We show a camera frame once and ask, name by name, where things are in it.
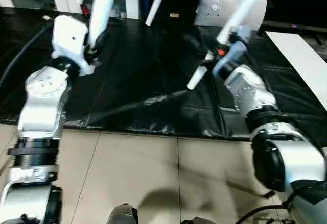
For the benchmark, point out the black flat monitor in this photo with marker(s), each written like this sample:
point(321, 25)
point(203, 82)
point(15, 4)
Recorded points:
point(296, 2)

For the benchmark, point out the white flat board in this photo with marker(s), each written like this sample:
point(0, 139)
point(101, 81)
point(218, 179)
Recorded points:
point(301, 60)

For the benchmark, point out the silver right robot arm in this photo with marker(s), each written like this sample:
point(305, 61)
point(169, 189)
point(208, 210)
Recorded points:
point(255, 96)

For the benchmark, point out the red bottle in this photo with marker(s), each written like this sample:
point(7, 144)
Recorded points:
point(85, 9)

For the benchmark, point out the small tan label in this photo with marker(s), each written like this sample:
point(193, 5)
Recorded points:
point(174, 15)

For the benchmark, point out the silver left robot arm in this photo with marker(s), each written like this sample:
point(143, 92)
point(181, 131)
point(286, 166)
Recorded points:
point(41, 101)

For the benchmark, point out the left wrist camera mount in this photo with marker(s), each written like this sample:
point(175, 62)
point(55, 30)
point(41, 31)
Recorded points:
point(69, 37)

